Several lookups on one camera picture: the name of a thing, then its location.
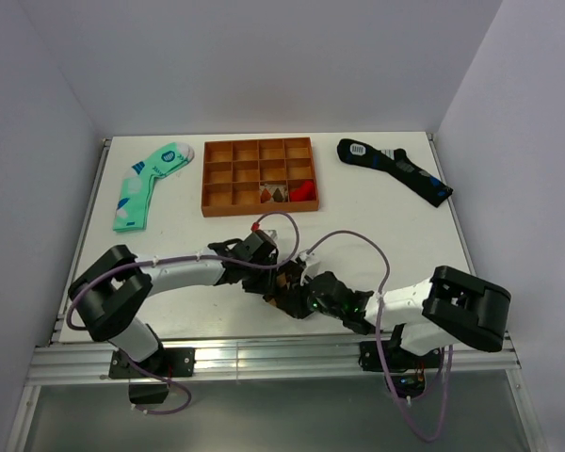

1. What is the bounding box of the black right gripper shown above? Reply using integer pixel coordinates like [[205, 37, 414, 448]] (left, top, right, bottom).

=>
[[278, 271, 345, 319]]

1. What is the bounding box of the brown argyle sock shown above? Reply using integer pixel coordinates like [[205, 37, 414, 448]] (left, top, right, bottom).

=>
[[264, 262, 303, 310]]

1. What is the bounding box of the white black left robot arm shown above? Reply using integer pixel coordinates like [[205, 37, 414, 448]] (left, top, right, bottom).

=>
[[67, 230, 278, 376]]

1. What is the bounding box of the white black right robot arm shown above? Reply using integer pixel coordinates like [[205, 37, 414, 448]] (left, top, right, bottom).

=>
[[273, 266, 511, 367]]

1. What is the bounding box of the rolled orange green argyle sock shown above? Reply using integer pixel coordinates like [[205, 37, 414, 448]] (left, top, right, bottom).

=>
[[260, 184, 289, 203]]

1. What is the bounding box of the wooden compartment tray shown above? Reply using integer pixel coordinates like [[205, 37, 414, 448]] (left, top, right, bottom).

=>
[[201, 137, 320, 218]]

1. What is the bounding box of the rolled red sock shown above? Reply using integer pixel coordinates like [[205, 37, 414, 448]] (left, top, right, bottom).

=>
[[289, 180, 316, 202]]

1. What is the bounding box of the mint green patterned sock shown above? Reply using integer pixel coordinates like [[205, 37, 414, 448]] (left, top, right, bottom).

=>
[[112, 142, 195, 233]]

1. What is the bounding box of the black blue sports sock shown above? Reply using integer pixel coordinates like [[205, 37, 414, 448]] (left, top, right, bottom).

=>
[[337, 138, 453, 207]]

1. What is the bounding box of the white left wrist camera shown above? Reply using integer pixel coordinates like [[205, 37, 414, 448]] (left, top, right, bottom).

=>
[[250, 222, 278, 243]]

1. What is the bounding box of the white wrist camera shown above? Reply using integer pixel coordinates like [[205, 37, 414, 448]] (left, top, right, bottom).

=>
[[250, 222, 278, 243], [297, 250, 320, 285]]

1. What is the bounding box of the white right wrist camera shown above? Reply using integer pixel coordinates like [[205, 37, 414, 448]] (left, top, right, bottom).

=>
[[297, 250, 320, 285]]

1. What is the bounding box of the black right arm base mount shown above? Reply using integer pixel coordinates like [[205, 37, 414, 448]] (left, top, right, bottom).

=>
[[358, 340, 444, 398]]

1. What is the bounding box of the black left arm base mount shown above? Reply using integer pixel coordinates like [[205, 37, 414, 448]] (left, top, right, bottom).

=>
[[107, 347, 195, 415]]

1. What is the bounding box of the aluminium table edge rail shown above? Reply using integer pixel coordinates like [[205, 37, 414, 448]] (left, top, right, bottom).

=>
[[25, 329, 522, 387]]

